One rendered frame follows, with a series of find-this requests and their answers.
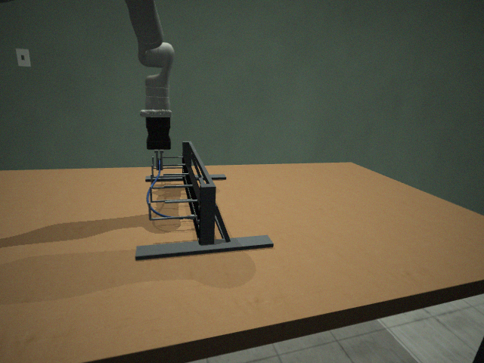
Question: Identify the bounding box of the dark grey metal rack with cable rings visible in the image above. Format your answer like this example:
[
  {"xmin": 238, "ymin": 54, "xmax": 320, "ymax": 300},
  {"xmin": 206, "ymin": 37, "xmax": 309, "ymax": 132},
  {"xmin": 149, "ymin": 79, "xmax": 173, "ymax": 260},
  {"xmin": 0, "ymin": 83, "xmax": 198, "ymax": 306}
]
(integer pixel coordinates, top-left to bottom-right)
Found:
[{"xmin": 135, "ymin": 141, "xmax": 274, "ymax": 260}]

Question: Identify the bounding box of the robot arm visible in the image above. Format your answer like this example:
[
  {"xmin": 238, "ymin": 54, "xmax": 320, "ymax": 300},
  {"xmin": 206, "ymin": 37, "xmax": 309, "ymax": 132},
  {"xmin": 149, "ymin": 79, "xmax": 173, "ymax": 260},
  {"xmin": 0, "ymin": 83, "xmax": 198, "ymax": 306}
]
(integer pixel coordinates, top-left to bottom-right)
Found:
[{"xmin": 125, "ymin": 0, "xmax": 175, "ymax": 97}]

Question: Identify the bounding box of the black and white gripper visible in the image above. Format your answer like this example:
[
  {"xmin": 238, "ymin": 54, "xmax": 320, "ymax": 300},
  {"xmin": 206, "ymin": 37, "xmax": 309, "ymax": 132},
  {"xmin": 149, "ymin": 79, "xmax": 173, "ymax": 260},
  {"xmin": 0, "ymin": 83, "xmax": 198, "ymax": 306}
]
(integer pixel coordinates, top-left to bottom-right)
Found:
[{"xmin": 140, "ymin": 96, "xmax": 172, "ymax": 170}]

